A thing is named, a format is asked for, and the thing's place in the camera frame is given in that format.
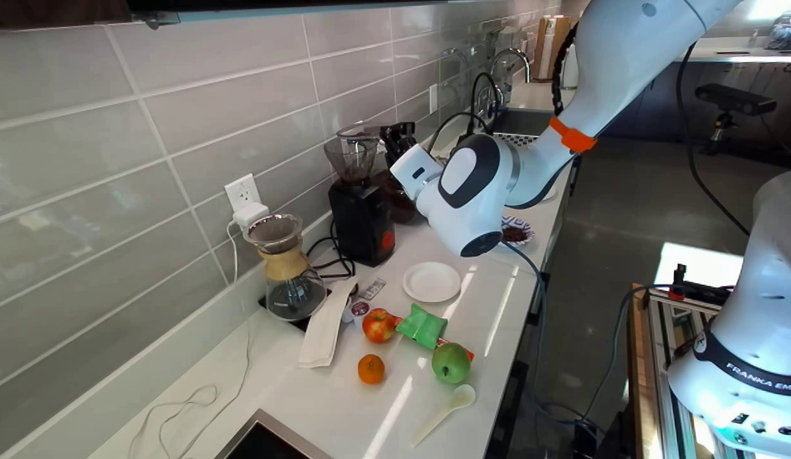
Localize black camera on stand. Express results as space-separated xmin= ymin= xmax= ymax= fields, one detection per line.
xmin=695 ymin=81 xmax=778 ymax=158

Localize black coffee grinder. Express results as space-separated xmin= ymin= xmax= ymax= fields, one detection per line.
xmin=323 ymin=130 xmax=398 ymax=268

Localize dark upper cabinet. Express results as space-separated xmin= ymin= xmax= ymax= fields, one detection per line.
xmin=0 ymin=0 xmax=449 ymax=31

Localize white flat panel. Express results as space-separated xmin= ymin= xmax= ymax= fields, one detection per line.
xmin=653 ymin=239 xmax=748 ymax=291

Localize black grinder power cord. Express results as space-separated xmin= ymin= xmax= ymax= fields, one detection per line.
xmin=304 ymin=231 xmax=358 ymax=280

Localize metal equipment cart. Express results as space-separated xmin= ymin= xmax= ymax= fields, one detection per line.
xmin=628 ymin=282 xmax=739 ymax=459

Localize patterned bowl of coffee beans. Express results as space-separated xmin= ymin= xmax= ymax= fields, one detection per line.
xmin=498 ymin=213 xmax=536 ymax=249

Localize black cooktop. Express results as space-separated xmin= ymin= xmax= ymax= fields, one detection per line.
xmin=216 ymin=408 xmax=335 ymax=459

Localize kitchen sink basin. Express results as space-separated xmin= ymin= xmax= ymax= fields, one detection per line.
xmin=490 ymin=107 xmax=554 ymax=138

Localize green apple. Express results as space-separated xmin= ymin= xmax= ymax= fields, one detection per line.
xmin=431 ymin=338 xmax=477 ymax=391

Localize black kitchen scale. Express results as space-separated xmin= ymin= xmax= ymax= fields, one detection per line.
xmin=259 ymin=291 xmax=332 ymax=333

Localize glass pour-over carafe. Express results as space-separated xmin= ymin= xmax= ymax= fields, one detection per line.
xmin=246 ymin=211 xmax=329 ymax=322

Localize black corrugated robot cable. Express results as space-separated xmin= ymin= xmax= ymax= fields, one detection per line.
xmin=430 ymin=22 xmax=586 ymax=162

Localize white folded towel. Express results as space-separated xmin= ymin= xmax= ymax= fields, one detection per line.
xmin=297 ymin=277 xmax=360 ymax=369

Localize white charger plug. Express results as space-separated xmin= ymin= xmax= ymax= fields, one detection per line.
xmin=233 ymin=202 xmax=274 ymax=235

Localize chrome sink faucet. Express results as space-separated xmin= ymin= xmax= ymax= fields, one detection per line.
xmin=483 ymin=41 xmax=535 ymax=113

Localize glass jar of coffee beans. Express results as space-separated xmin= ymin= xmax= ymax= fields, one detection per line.
xmin=378 ymin=162 xmax=431 ymax=226

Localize red apple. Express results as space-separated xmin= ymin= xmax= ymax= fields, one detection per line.
xmin=360 ymin=305 xmax=403 ymax=346

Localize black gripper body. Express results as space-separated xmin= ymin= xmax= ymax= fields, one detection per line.
xmin=378 ymin=119 xmax=422 ymax=170

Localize orange fruit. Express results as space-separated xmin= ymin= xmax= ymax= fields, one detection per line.
xmin=355 ymin=352 xmax=388 ymax=387

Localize white plastic spoon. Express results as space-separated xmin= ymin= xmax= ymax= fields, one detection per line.
xmin=408 ymin=382 xmax=481 ymax=449

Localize orange cable strap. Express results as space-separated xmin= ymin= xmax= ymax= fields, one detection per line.
xmin=547 ymin=115 xmax=600 ymax=158

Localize thin white cable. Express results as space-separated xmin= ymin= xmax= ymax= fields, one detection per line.
xmin=125 ymin=222 xmax=256 ymax=459

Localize wooden cutting boards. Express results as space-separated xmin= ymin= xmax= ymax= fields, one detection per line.
xmin=535 ymin=9 xmax=577 ymax=85

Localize small snack packets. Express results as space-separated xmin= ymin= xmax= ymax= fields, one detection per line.
xmin=348 ymin=277 xmax=388 ymax=318

